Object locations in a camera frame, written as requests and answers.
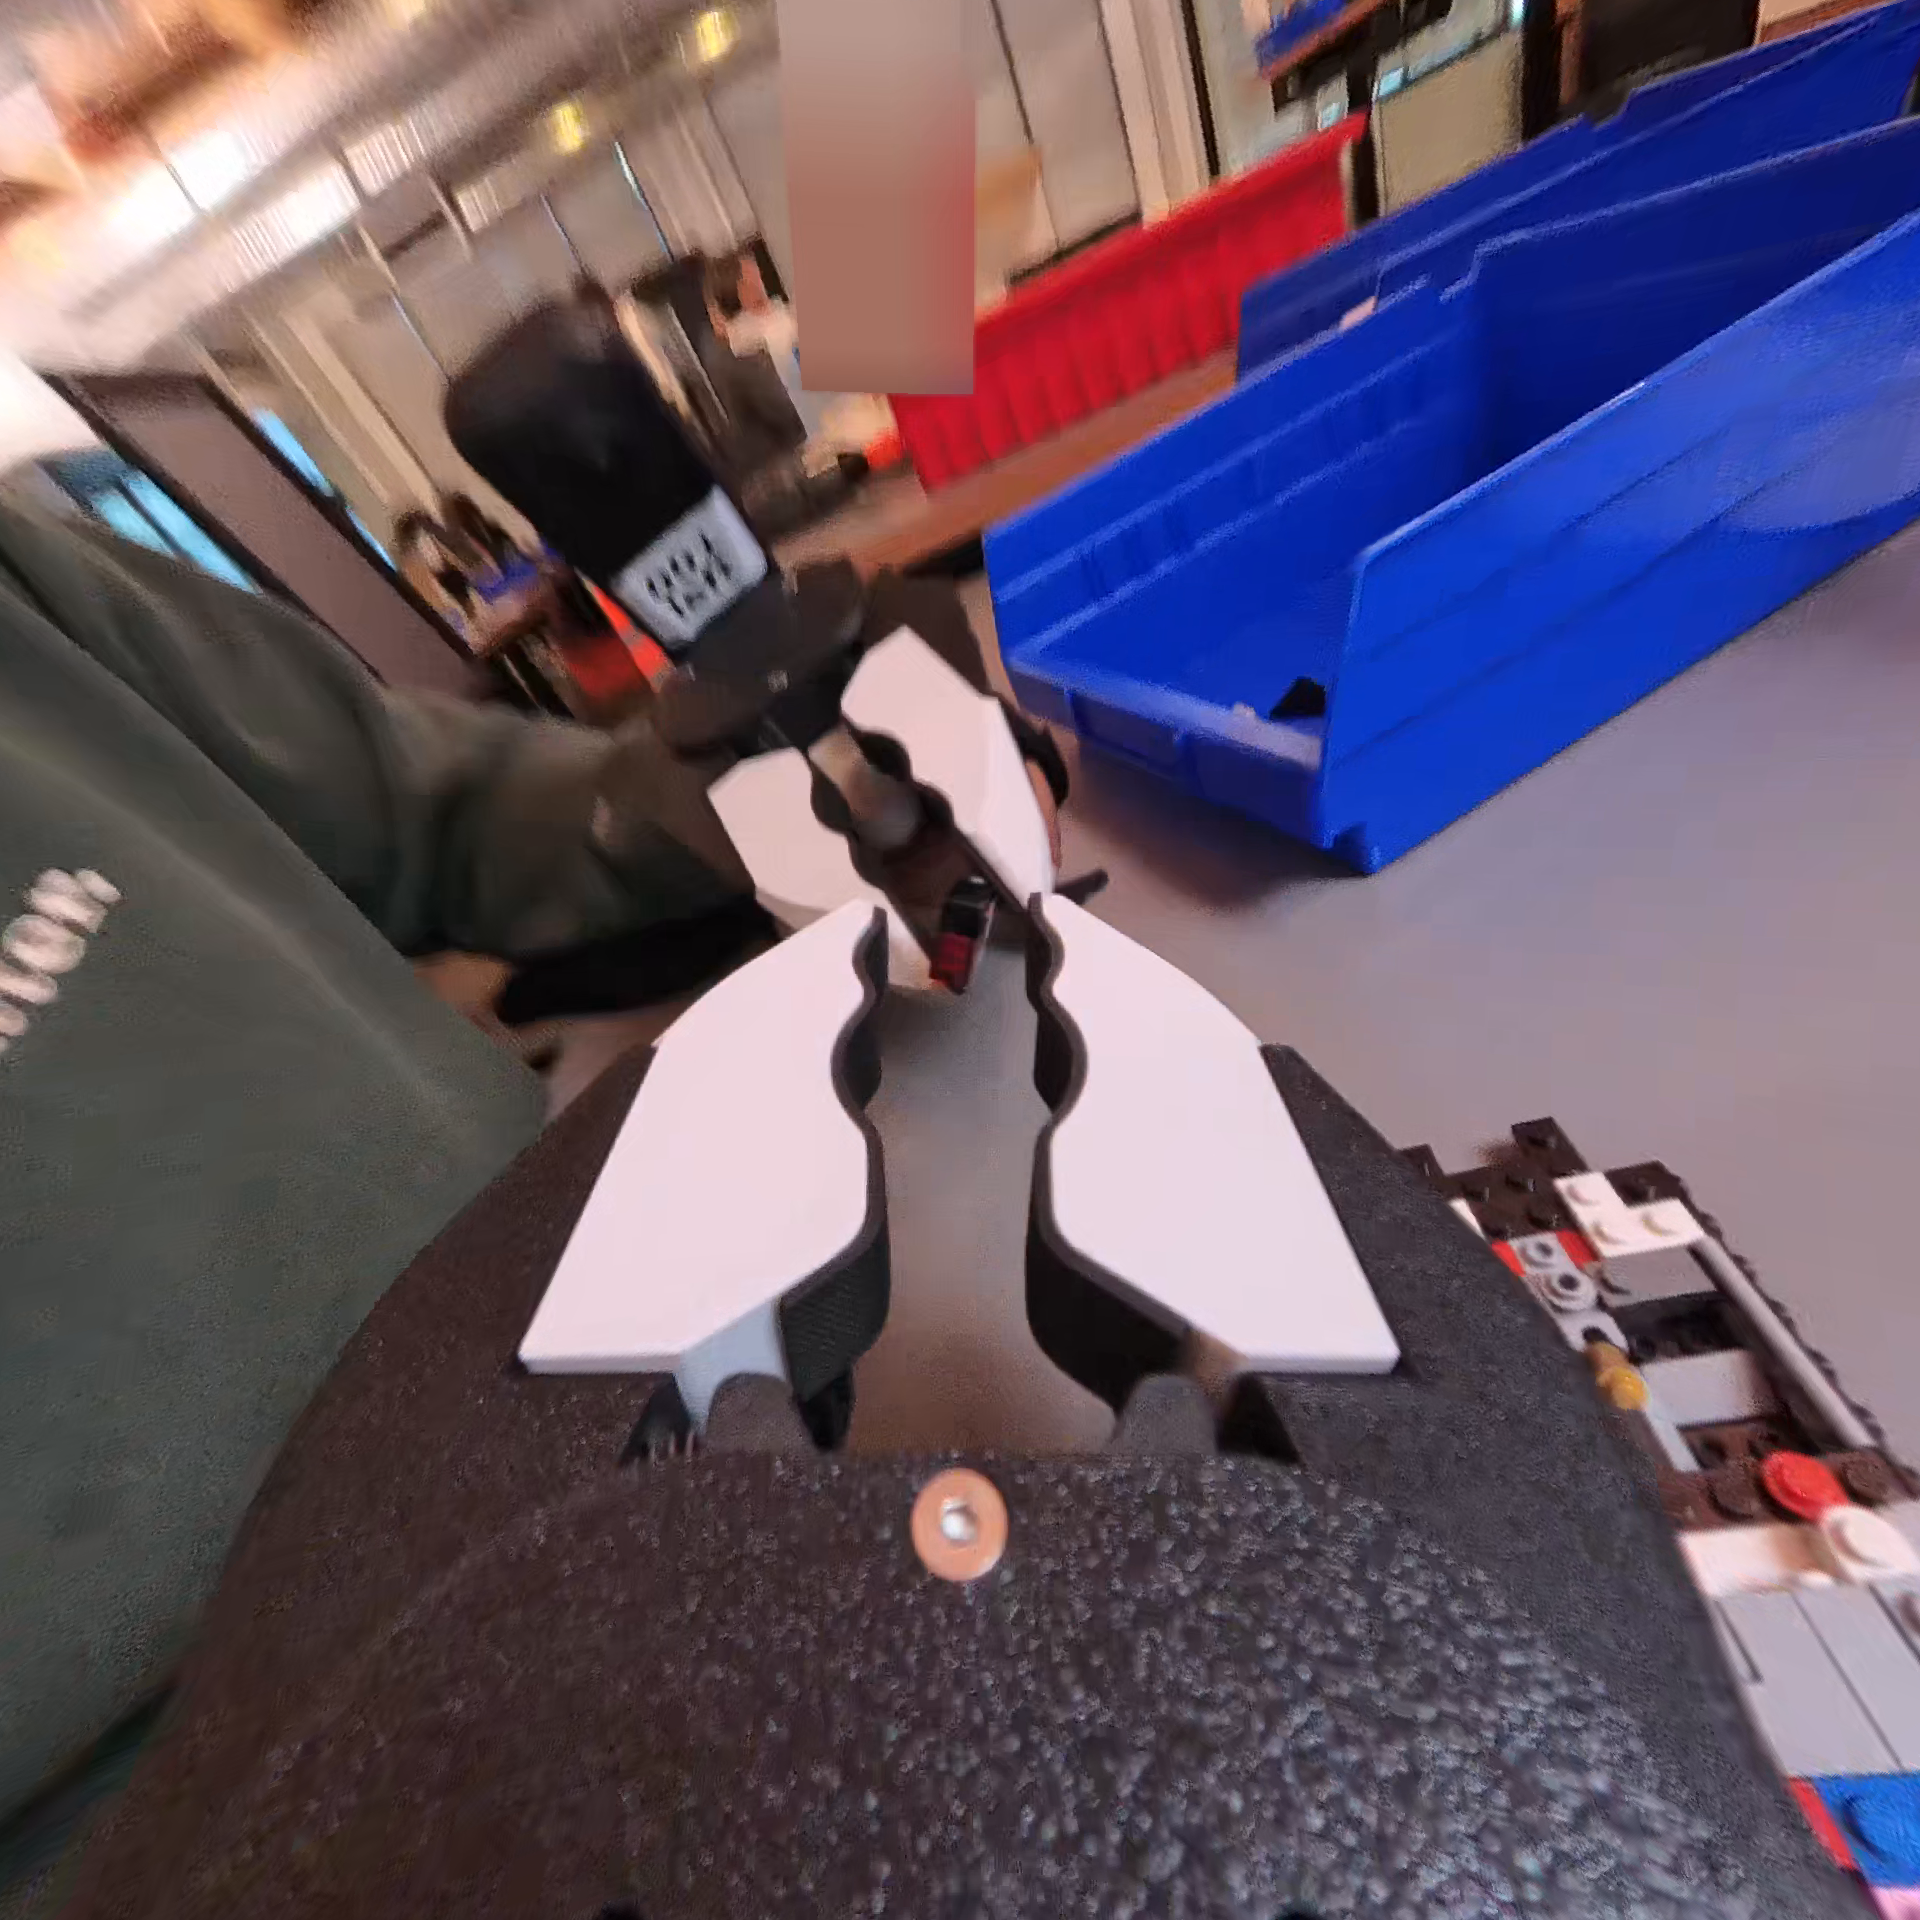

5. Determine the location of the red plastic bin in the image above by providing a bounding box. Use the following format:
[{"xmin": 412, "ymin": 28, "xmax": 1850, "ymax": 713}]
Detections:
[{"xmin": 890, "ymin": 124, "xmax": 1366, "ymax": 489}]

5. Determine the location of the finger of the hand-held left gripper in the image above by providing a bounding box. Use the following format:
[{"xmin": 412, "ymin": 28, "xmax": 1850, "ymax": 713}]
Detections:
[
  {"xmin": 705, "ymin": 744, "xmax": 936, "ymax": 947},
  {"xmin": 840, "ymin": 628, "xmax": 1060, "ymax": 901}
]

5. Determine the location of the brick car model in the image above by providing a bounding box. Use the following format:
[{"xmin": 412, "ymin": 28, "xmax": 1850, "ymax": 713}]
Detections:
[{"xmin": 1395, "ymin": 1117, "xmax": 1920, "ymax": 1920}]

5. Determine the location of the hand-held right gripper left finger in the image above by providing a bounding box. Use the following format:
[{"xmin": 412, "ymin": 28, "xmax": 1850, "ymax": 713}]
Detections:
[{"xmin": 519, "ymin": 901, "xmax": 890, "ymax": 1449}]

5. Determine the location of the wooden background table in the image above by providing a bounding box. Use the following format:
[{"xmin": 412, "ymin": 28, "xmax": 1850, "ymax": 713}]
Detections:
[{"xmin": 764, "ymin": 357, "xmax": 1248, "ymax": 573}]

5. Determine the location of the person's left forearm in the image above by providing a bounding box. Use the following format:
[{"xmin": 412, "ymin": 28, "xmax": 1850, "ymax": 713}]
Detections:
[{"xmin": 0, "ymin": 497, "xmax": 750, "ymax": 961}]

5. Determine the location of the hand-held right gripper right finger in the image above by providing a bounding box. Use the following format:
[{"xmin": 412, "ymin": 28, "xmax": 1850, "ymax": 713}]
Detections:
[{"xmin": 1027, "ymin": 896, "xmax": 1401, "ymax": 1449}]

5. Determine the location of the person's torso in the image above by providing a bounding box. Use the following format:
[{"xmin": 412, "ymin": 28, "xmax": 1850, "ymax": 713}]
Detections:
[{"xmin": 0, "ymin": 752, "xmax": 556, "ymax": 1801}]

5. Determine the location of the large blue plastic bin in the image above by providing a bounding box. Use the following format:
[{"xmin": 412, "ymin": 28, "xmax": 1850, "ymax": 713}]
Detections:
[{"xmin": 986, "ymin": 124, "xmax": 1920, "ymax": 879}]

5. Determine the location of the small red brick assembly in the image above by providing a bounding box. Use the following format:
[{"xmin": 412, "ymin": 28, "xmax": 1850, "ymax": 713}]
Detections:
[{"xmin": 922, "ymin": 865, "xmax": 1006, "ymax": 997}]

